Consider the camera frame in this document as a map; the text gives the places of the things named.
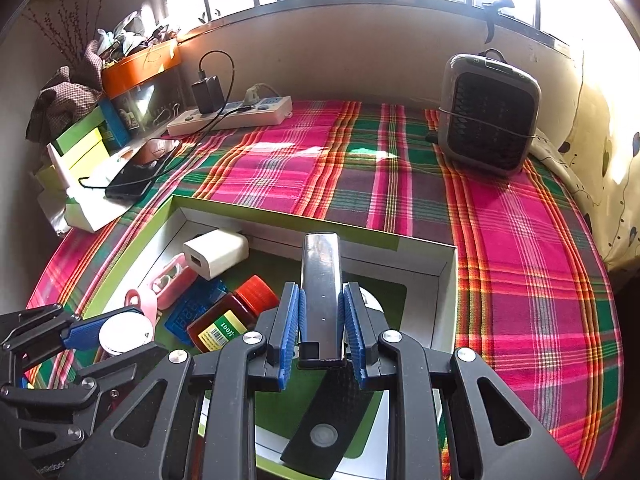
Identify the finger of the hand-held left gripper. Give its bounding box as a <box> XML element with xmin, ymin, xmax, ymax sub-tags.
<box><xmin>2</xmin><ymin>304</ymin><xmax>146</xmax><ymax>361</ymax></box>
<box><xmin>0</xmin><ymin>342</ymin><xmax>171</xmax><ymax>441</ymax></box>

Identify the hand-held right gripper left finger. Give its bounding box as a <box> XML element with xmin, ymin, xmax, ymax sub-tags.
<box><xmin>65</xmin><ymin>281</ymin><xmax>302</xmax><ymax>480</ymax></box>

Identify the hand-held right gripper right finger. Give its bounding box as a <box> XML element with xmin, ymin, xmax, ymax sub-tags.
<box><xmin>341</xmin><ymin>281</ymin><xmax>585</xmax><ymax>480</ymax></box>

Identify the small white jar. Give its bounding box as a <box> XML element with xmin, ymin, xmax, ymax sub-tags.
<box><xmin>98</xmin><ymin>308</ymin><xmax>155</xmax><ymax>357</ymax></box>

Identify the white egg-shaped toy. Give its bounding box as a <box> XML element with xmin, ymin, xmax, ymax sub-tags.
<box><xmin>360</xmin><ymin>287</ymin><xmax>387</xmax><ymax>322</ymax></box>

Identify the silver black rectangular lighter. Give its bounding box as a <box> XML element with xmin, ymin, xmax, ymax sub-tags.
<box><xmin>298</xmin><ymin>232</ymin><xmax>349</xmax><ymax>371</ymax></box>

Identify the pink plastic clip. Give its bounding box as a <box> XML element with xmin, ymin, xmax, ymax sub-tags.
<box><xmin>149</xmin><ymin>253</ymin><xmax>199</xmax><ymax>310</ymax></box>
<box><xmin>123</xmin><ymin>288</ymin><xmax>161</xmax><ymax>326</ymax></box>

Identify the brown bottle with red cap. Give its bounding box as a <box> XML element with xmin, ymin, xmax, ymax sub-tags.
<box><xmin>186</xmin><ymin>274</ymin><xmax>281</xmax><ymax>354</ymax></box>

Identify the blue translucent usb device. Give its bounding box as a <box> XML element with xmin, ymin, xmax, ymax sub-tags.
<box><xmin>163</xmin><ymin>279</ymin><xmax>229</xmax><ymax>346</ymax></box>

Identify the green cardboard box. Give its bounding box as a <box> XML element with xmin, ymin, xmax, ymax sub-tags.
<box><xmin>74</xmin><ymin>194</ymin><xmax>459</xmax><ymax>480</ymax></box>

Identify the black rectangular speaker device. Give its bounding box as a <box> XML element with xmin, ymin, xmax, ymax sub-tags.
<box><xmin>279</xmin><ymin>369</ymin><xmax>374</xmax><ymax>480</ymax></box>

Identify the white charger adapter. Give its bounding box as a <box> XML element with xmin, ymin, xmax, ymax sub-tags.
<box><xmin>182</xmin><ymin>228</ymin><xmax>250</xmax><ymax>281</ymax></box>

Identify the green tissue pack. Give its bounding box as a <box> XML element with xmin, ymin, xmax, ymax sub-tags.
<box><xmin>64</xmin><ymin>187</ymin><xmax>119</xmax><ymax>234</ymax></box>

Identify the black smartphone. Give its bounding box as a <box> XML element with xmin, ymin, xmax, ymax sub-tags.
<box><xmin>104</xmin><ymin>137</ymin><xmax>182</xmax><ymax>200</ymax></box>

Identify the white upright board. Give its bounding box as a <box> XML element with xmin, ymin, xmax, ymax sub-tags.
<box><xmin>46</xmin><ymin>142</ymin><xmax>76</xmax><ymax>189</ymax></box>

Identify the plaid blanket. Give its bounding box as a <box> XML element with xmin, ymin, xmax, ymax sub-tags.
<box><xmin>24</xmin><ymin>99</ymin><xmax>624</xmax><ymax>480</ymax></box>

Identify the green carton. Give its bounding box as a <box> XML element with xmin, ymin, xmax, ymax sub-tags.
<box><xmin>54</xmin><ymin>108</ymin><xmax>109</xmax><ymax>156</ymax></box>

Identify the blue printed carton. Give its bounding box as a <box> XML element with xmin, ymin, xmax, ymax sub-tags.
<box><xmin>97</xmin><ymin>97</ymin><xmax>134</xmax><ymax>151</ymax></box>

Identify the white power strip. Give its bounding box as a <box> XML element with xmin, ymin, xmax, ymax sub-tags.
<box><xmin>166</xmin><ymin>94</ymin><xmax>294</xmax><ymax>137</ymax></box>

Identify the white plug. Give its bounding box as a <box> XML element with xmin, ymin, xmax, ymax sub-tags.
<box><xmin>243</xmin><ymin>84</ymin><xmax>279</xmax><ymax>109</ymax></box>

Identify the brown checked cloth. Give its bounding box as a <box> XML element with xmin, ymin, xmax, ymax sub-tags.
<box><xmin>25</xmin><ymin>42</ymin><xmax>109</xmax><ymax>141</ymax></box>

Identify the glass tank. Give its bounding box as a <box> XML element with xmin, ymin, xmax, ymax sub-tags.
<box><xmin>112</xmin><ymin>67</ymin><xmax>189</xmax><ymax>134</ymax></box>

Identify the cream patterned pillow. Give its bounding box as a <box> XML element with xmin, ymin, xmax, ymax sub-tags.
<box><xmin>519</xmin><ymin>129</ymin><xmax>597</xmax><ymax>231</ymax></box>

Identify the black portable heater fan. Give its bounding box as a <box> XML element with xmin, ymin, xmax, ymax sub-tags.
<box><xmin>437</xmin><ymin>49</ymin><xmax>543</xmax><ymax>177</ymax></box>

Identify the dried twig bunch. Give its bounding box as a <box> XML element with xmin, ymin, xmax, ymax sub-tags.
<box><xmin>24</xmin><ymin>0</ymin><xmax>112</xmax><ymax>67</ymax></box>

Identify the cream heart print curtain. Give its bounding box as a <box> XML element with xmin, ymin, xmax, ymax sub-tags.
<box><xmin>564</xmin><ymin>0</ymin><xmax>640</xmax><ymax>267</ymax></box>

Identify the black charging cable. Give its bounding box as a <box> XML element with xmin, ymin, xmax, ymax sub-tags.
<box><xmin>77</xmin><ymin>49</ymin><xmax>236</xmax><ymax>191</ymax></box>

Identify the black power cord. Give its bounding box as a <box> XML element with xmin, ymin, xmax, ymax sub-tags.
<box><xmin>479</xmin><ymin>0</ymin><xmax>516</xmax><ymax>44</ymax></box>

